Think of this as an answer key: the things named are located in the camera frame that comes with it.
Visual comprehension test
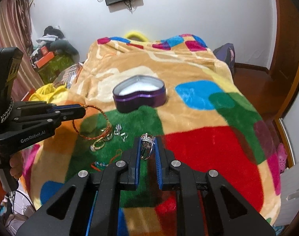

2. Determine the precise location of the copper wire bangle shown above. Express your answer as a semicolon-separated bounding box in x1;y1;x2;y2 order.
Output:
72;104;112;141

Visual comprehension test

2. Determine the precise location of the silver crown ring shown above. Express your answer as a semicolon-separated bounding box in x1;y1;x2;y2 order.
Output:
140;133;157;161

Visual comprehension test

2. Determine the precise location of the left hand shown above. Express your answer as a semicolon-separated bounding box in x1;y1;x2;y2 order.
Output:
10;151;24;180

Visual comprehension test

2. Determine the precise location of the yellow cloth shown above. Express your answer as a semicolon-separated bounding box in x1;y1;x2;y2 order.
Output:
29;83;68;104

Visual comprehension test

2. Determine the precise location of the patterned pillow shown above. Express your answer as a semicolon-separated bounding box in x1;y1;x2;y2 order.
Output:
53;62;83;89

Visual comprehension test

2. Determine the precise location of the green box with clutter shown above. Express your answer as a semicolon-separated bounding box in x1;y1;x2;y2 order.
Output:
29;26;80;84

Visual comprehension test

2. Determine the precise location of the colourful fleece blanket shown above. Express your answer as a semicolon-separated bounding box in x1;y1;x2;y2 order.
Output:
23;34;281;224

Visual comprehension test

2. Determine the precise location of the purple heart tin box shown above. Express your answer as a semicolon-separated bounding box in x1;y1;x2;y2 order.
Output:
113;75;167;113

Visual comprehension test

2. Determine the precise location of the striped curtain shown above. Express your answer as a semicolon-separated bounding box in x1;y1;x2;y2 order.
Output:
0;0;43;101

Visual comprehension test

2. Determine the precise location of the yellow pillow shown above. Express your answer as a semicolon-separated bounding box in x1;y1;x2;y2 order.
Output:
124;31;149;42

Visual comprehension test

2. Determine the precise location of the pink croc shoe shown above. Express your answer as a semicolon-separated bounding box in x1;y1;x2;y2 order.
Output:
277;143;287;174

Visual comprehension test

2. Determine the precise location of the purple backpack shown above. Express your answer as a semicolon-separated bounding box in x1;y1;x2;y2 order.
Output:
213;43;236;76

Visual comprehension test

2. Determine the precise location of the white cabinet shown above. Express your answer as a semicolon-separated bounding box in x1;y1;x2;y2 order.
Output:
274;162;299;226

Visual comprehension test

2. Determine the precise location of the wooden door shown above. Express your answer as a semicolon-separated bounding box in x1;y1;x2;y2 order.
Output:
269;0;299;120

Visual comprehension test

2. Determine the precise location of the orange blue bead bracelet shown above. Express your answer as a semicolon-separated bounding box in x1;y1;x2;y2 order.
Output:
91;148;123;172

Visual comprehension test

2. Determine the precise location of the gold ring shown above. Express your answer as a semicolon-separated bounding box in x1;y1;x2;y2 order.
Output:
90;139;106;152

